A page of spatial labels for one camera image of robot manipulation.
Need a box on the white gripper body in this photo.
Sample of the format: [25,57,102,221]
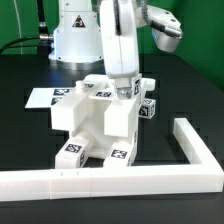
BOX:
[100,0,139,79]

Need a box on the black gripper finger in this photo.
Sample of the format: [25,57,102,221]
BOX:
[115,78,132,99]

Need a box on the white tagged cube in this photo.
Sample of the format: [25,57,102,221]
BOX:
[131,74,142,96]
[139,98,156,119]

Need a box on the white chair seat part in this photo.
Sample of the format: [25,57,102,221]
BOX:
[69,131,138,159]

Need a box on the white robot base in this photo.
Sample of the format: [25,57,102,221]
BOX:
[49,0,103,70]

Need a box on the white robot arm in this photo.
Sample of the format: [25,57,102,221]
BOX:
[100,0,183,99]

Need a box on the white tag sheet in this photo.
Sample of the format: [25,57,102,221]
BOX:
[25,87,72,109]

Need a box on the black cable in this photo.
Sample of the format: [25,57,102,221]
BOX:
[0,34,56,56]

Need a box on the white U-shaped frame fence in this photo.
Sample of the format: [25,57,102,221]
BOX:
[0,118,224,202]

